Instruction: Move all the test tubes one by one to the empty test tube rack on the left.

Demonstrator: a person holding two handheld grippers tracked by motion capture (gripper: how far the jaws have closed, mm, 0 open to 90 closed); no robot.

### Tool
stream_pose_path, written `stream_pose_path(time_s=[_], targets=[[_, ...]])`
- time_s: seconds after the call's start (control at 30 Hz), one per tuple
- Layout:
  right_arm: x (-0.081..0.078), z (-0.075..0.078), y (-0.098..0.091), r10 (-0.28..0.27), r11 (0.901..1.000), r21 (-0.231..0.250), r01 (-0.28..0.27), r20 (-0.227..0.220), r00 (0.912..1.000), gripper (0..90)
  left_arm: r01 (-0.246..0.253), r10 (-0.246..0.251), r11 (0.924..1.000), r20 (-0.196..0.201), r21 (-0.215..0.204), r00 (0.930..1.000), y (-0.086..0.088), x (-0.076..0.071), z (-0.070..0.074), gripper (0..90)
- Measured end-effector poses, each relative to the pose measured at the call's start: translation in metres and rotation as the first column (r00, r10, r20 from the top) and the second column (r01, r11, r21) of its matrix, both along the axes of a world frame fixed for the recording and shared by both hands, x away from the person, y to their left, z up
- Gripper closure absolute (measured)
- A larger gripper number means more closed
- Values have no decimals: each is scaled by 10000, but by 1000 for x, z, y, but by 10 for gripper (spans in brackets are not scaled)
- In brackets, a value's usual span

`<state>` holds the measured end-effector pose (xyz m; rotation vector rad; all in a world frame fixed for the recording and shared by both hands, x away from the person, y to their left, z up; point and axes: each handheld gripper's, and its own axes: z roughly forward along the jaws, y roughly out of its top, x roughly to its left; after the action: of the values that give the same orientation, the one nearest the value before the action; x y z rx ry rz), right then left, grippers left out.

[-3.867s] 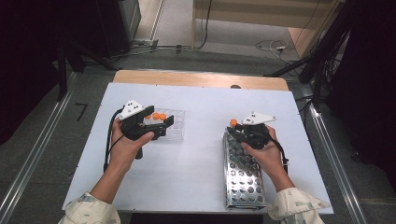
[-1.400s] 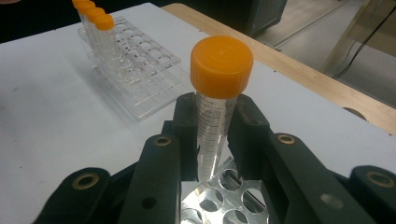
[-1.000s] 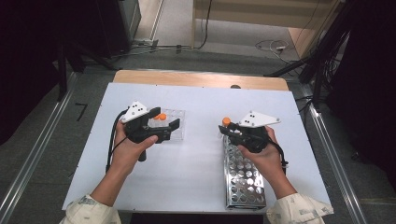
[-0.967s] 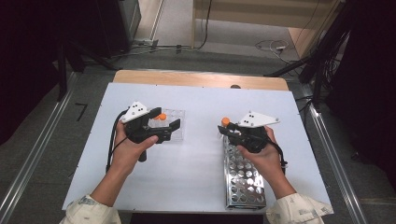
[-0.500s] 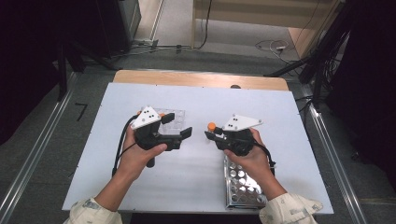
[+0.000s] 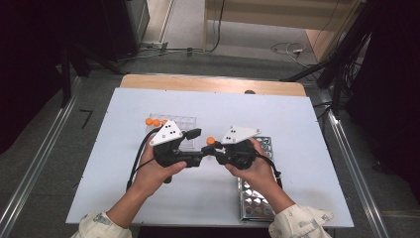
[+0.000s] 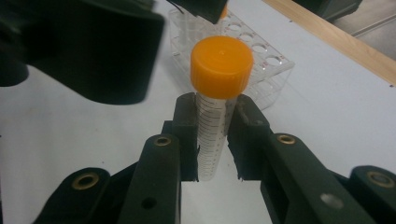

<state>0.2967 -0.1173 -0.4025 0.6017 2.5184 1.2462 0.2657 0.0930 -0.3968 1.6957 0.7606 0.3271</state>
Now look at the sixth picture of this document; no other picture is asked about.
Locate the black hanging cable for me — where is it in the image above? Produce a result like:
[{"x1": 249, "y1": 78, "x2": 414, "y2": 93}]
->
[{"x1": 204, "y1": 0, "x2": 227, "y2": 55}]

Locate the hand-held gripper cable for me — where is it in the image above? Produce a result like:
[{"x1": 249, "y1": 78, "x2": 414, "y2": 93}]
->
[
  {"x1": 254, "y1": 150, "x2": 284, "y2": 190},
  {"x1": 126, "y1": 127, "x2": 162, "y2": 192}
]

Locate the white table board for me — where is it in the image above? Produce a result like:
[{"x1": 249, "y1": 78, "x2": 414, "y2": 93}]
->
[{"x1": 64, "y1": 86, "x2": 355, "y2": 229}]

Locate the aluminium floor rail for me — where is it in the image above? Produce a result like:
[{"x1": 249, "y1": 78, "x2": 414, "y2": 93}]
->
[
  {"x1": 0, "y1": 75, "x2": 84, "y2": 238},
  {"x1": 316, "y1": 88, "x2": 391, "y2": 238}
]

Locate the person's left hand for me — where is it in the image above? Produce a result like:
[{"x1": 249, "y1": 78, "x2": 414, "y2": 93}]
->
[{"x1": 133, "y1": 142, "x2": 188, "y2": 199}]

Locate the metal tube rack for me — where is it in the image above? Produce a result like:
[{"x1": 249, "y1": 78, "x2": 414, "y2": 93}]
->
[{"x1": 237, "y1": 136, "x2": 277, "y2": 222}]

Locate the person's right hand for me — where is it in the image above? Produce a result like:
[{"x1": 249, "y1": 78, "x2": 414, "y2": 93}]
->
[{"x1": 224, "y1": 137, "x2": 282, "y2": 199}]

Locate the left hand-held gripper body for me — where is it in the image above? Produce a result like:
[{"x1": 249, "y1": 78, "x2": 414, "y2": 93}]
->
[{"x1": 149, "y1": 119, "x2": 192, "y2": 184}]

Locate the left hand-held gripper cable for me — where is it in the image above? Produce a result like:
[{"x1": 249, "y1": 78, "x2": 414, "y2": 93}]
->
[{"x1": 126, "y1": 127, "x2": 162, "y2": 192}]

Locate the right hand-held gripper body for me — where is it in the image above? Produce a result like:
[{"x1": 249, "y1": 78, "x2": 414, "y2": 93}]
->
[{"x1": 215, "y1": 125, "x2": 262, "y2": 171}]

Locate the black cabinet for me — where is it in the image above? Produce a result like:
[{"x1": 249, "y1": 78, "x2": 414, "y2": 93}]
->
[{"x1": 98, "y1": 0, "x2": 151, "y2": 62}]

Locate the white cable with plug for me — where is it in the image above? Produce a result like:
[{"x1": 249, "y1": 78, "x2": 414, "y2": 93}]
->
[{"x1": 270, "y1": 42, "x2": 310, "y2": 69}]

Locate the wooden table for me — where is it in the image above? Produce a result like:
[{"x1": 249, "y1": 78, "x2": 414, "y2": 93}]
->
[{"x1": 119, "y1": 73, "x2": 307, "y2": 97}]

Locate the black curtain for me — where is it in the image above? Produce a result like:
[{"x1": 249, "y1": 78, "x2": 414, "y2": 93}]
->
[
  {"x1": 345, "y1": 0, "x2": 420, "y2": 199},
  {"x1": 0, "y1": 0, "x2": 110, "y2": 157}
]

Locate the person's right sleeve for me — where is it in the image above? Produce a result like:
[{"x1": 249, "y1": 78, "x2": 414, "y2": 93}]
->
[{"x1": 267, "y1": 203, "x2": 335, "y2": 238}]

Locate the grey power strip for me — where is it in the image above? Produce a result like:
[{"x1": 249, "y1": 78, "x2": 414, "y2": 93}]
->
[{"x1": 141, "y1": 41, "x2": 170, "y2": 52}]

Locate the right hand-held gripper cable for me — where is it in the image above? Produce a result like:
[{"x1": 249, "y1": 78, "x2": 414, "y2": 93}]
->
[{"x1": 254, "y1": 150, "x2": 284, "y2": 190}]

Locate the person's left sleeve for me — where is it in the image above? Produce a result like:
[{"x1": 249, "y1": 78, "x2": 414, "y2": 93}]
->
[{"x1": 70, "y1": 211, "x2": 133, "y2": 238}]

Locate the clear acrylic tube rack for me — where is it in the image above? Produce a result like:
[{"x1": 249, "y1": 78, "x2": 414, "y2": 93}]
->
[{"x1": 145, "y1": 113, "x2": 198, "y2": 152}]

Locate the person's sleeve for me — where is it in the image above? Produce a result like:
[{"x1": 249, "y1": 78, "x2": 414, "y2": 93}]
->
[
  {"x1": 267, "y1": 203, "x2": 335, "y2": 238},
  {"x1": 70, "y1": 211, "x2": 133, "y2": 238}
]

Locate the bundle of black cables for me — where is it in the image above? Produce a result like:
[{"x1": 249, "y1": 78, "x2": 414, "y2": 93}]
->
[{"x1": 340, "y1": 33, "x2": 372, "y2": 90}]

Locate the beige wooden furniture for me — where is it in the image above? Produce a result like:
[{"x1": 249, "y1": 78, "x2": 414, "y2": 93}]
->
[{"x1": 202, "y1": 0, "x2": 363, "y2": 63}]

